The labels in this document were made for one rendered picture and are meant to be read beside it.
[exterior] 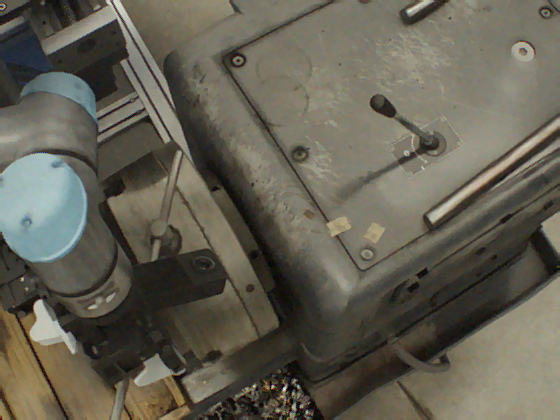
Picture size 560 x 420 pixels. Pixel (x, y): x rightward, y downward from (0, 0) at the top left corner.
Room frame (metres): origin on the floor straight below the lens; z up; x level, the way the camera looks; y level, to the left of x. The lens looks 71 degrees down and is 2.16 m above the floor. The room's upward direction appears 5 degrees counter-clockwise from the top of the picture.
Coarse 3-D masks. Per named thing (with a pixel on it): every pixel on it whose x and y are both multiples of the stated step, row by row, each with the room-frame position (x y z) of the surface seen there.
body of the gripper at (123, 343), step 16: (128, 304) 0.15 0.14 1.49; (64, 320) 0.14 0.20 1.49; (80, 320) 0.14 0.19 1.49; (96, 320) 0.14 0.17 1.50; (112, 320) 0.14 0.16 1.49; (128, 320) 0.15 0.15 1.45; (144, 320) 0.15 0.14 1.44; (160, 320) 0.15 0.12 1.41; (80, 336) 0.13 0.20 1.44; (96, 336) 0.13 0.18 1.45; (112, 336) 0.13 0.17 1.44; (128, 336) 0.13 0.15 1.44; (144, 336) 0.13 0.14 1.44; (160, 336) 0.13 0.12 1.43; (96, 352) 0.12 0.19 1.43; (112, 352) 0.12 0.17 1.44; (128, 352) 0.12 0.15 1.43; (144, 352) 0.12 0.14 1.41; (96, 368) 0.10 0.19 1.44; (112, 368) 0.11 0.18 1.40; (128, 368) 0.11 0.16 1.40; (112, 384) 0.09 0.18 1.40
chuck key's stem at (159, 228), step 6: (156, 222) 0.28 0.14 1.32; (162, 222) 0.28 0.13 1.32; (150, 228) 0.28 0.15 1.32; (156, 228) 0.28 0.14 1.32; (162, 228) 0.28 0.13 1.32; (168, 228) 0.28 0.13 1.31; (156, 234) 0.27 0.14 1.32; (162, 234) 0.27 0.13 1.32; (168, 234) 0.27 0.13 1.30; (168, 240) 0.27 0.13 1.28
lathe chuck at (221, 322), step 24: (144, 168) 0.40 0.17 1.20; (144, 192) 0.36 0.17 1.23; (120, 216) 0.33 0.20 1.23; (144, 216) 0.32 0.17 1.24; (192, 216) 0.32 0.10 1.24; (144, 240) 0.29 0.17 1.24; (192, 240) 0.29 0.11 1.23; (168, 312) 0.20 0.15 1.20; (192, 312) 0.20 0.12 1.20; (216, 312) 0.20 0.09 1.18; (240, 312) 0.20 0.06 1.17; (192, 336) 0.18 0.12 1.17; (216, 336) 0.18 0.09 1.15; (240, 336) 0.18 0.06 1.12; (216, 360) 0.15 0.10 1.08
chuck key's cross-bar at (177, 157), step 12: (180, 156) 0.37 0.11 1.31; (168, 180) 0.34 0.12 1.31; (168, 192) 0.32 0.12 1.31; (168, 204) 0.31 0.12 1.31; (168, 216) 0.30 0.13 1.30; (156, 240) 0.27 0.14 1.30; (156, 252) 0.25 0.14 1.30; (120, 384) 0.10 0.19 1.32; (120, 396) 0.08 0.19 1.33; (120, 408) 0.07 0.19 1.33
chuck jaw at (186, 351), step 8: (160, 312) 0.22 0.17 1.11; (168, 320) 0.21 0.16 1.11; (168, 328) 0.20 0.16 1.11; (176, 328) 0.20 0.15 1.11; (176, 336) 0.19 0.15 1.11; (176, 344) 0.18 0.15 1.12; (184, 344) 0.17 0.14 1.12; (184, 352) 0.16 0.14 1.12; (192, 352) 0.16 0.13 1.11; (216, 352) 0.16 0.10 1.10; (200, 360) 0.15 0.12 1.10; (208, 360) 0.15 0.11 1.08
